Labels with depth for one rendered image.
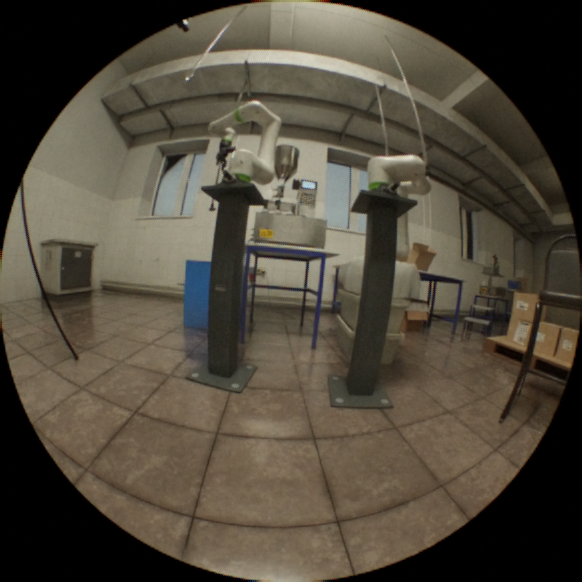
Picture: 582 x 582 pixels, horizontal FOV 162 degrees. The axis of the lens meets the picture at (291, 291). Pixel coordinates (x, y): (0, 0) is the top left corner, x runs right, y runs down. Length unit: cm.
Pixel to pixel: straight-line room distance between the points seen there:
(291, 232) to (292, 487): 156
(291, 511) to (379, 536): 23
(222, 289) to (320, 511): 89
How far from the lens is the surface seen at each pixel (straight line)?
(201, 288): 184
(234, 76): 375
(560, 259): 153
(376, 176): 102
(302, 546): 57
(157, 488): 65
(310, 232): 167
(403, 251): 143
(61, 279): 330
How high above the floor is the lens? 54
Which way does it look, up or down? 5 degrees down
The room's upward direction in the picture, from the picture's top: 5 degrees clockwise
